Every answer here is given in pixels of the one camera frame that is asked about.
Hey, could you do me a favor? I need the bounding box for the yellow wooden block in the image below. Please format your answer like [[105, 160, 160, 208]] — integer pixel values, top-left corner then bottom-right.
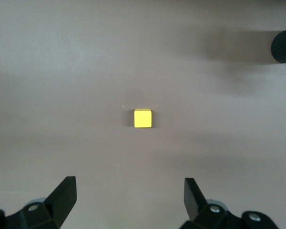
[[133, 108, 153, 129]]

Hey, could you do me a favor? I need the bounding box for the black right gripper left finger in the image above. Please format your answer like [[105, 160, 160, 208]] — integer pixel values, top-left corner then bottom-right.
[[4, 176, 77, 229]]

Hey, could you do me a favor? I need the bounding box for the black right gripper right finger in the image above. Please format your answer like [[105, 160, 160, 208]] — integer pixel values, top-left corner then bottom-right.
[[178, 177, 280, 229]]

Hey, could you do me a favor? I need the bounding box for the black ribbed cylinder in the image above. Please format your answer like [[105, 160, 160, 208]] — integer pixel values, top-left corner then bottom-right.
[[271, 25, 286, 64]]

